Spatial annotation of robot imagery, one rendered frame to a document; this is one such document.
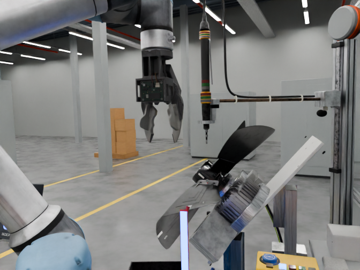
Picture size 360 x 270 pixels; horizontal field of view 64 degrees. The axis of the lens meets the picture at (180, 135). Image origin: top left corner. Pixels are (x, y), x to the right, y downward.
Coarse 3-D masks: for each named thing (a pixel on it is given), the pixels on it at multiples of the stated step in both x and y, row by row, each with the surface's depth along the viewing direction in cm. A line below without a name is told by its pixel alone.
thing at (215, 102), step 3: (213, 99) 118; (216, 99) 118; (219, 99) 119; (213, 102) 118; (216, 102) 118; (219, 102) 119; (210, 105) 120; (213, 105) 118; (216, 105) 118; (213, 108) 118; (213, 111) 118; (213, 114) 118; (210, 117) 120; (213, 117) 119; (210, 120) 120; (213, 120) 119; (198, 123) 118; (201, 123) 117; (204, 123) 116; (207, 123) 116; (210, 123) 116
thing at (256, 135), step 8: (248, 128) 107; (256, 128) 110; (264, 128) 112; (272, 128) 115; (232, 136) 108; (240, 136) 111; (248, 136) 113; (256, 136) 115; (264, 136) 117; (224, 144) 113; (232, 144) 115; (240, 144) 117; (248, 144) 118; (256, 144) 119; (224, 152) 119; (232, 152) 120; (240, 152) 121; (248, 152) 122; (232, 160) 124; (240, 160) 125
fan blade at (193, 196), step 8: (200, 184) 119; (208, 184) 118; (184, 192) 115; (192, 192) 112; (200, 192) 110; (208, 192) 109; (216, 192) 108; (176, 200) 110; (184, 200) 107; (192, 200) 104; (200, 200) 102; (208, 200) 100; (216, 200) 98; (168, 208) 107; (176, 208) 103; (184, 208) 100; (192, 208) 97
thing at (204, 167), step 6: (210, 162) 129; (204, 168) 126; (210, 168) 126; (204, 174) 125; (210, 174) 125; (216, 174) 126; (228, 174) 128; (198, 180) 127; (216, 180) 126; (222, 180) 126; (228, 180) 124; (222, 186) 123
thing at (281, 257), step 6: (258, 252) 86; (264, 252) 85; (270, 252) 85; (258, 258) 82; (282, 258) 82; (288, 258) 82; (294, 258) 82; (300, 258) 81; (306, 258) 81; (312, 258) 81; (258, 264) 79; (264, 264) 79; (276, 264) 78; (288, 264) 79; (294, 264) 79; (300, 264) 78; (306, 264) 78; (312, 264) 78
